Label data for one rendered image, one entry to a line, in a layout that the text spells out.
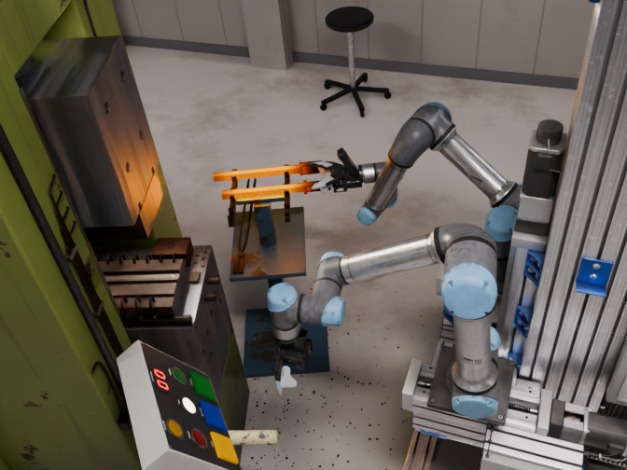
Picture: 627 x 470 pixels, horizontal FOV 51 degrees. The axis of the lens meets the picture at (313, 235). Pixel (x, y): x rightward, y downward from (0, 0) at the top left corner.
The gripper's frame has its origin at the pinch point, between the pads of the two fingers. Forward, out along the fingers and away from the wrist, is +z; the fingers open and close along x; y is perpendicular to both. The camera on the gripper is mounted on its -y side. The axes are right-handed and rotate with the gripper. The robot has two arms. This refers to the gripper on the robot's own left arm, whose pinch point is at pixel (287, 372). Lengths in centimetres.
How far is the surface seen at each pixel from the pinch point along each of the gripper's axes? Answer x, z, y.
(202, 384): -15.5, -8.5, -18.1
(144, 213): 13, -41, -44
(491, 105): 304, 94, 20
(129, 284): 14, -5, -60
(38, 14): 19, -94, -60
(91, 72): 15, -83, -46
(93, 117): 5, -77, -42
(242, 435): -8.1, 29.4, -16.1
